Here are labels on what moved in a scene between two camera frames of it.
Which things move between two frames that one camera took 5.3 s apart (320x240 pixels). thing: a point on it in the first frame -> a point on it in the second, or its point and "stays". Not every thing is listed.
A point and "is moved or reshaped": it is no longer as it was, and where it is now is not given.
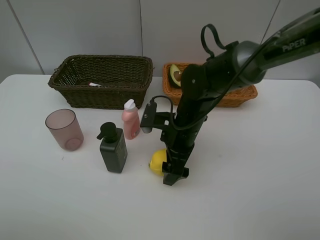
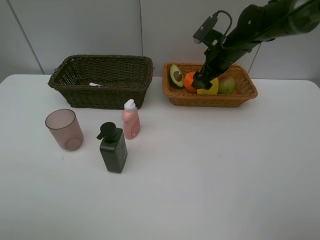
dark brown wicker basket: (102, 82) stays
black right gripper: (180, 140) -> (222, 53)
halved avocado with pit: (174, 75) stays
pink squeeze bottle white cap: (130, 116) stays
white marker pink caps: (92, 84) stays
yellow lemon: (157, 157) is moved or reshaped
